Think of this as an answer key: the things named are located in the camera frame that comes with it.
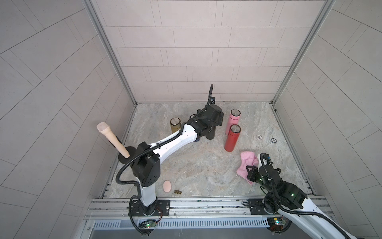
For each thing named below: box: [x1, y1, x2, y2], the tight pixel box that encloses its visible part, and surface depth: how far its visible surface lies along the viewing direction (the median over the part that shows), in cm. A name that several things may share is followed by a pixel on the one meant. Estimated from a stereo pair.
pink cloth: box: [236, 150, 259, 186], surface depth 79 cm
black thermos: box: [205, 125, 217, 140], surface depth 97 cm
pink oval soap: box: [163, 179, 172, 193], surface depth 77 cm
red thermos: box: [224, 123, 242, 152], surface depth 80 cm
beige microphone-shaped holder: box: [96, 121, 131, 159], surface depth 70 cm
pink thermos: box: [225, 108, 242, 136], surface depth 86 cm
